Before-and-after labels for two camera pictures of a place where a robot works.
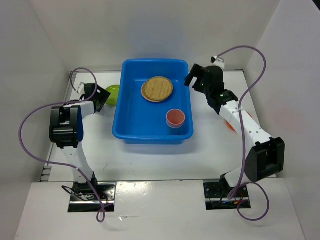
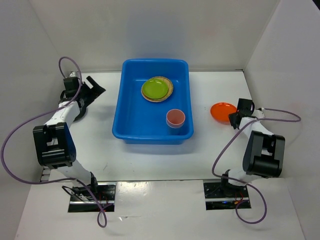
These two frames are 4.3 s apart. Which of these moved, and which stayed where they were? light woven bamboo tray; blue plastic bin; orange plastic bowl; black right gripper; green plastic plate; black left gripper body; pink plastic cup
Moved: black left gripper body; orange plastic bowl; green plastic plate; black right gripper
Stayed: pink plastic cup; light woven bamboo tray; blue plastic bin
